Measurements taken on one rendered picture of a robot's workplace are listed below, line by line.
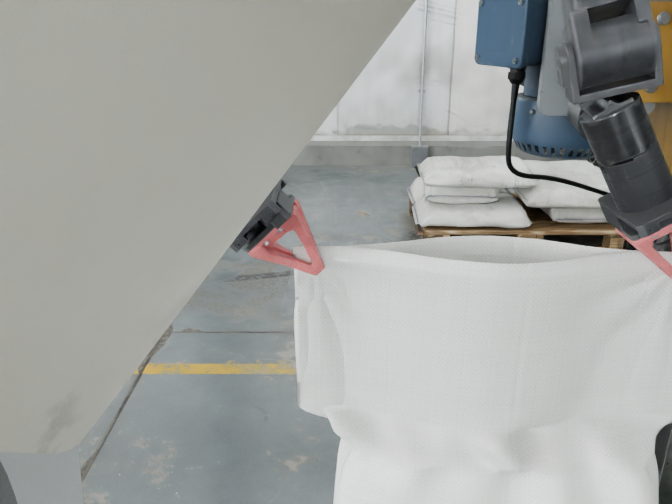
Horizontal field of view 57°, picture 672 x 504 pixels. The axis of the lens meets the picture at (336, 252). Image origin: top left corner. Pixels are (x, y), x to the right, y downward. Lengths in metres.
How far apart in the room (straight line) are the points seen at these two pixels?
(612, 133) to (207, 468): 1.63
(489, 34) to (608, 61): 0.33
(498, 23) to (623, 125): 0.33
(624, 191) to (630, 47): 0.14
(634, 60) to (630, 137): 0.07
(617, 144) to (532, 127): 0.32
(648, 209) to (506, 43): 0.33
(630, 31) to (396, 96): 5.09
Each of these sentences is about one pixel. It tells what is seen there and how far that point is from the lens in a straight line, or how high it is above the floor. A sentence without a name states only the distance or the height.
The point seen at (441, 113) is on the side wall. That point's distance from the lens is 5.76.
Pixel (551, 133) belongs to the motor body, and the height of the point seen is 1.12.
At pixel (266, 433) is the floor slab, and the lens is 2.12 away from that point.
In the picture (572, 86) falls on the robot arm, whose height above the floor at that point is 1.22.
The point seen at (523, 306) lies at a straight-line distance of 0.66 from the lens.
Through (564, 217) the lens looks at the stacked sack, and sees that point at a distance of 3.83.
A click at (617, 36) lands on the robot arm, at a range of 0.63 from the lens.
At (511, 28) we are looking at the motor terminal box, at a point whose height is 1.26.
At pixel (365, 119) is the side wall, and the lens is 5.70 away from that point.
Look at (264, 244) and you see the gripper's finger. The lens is 0.64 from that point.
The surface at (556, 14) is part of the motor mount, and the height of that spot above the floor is 1.28.
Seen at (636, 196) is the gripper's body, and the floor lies 1.11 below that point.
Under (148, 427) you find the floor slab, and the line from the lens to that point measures 2.23.
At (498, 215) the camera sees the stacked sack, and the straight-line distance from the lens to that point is 3.60.
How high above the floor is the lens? 1.28
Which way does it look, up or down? 21 degrees down
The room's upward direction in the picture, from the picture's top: straight up
